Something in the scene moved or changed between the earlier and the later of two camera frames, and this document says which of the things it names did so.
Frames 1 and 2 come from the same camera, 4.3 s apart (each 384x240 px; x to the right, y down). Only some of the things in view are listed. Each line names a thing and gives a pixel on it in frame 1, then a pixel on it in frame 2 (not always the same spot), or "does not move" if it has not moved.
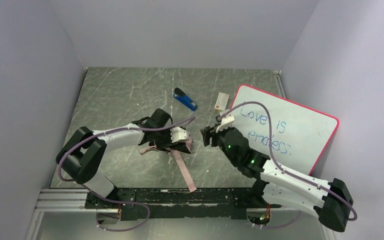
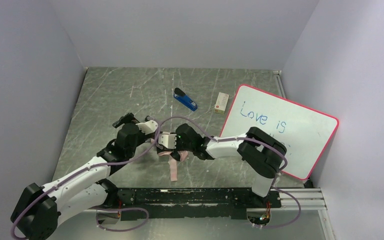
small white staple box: x=221 y=102 does not move
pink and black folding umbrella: x=161 y=140 -> x=183 y=155
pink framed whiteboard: x=298 y=134 does not move
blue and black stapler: x=179 y=94 does not move
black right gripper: x=212 y=136 -> x=165 y=151
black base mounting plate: x=180 y=204 does not move
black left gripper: x=181 y=146 -> x=125 y=120
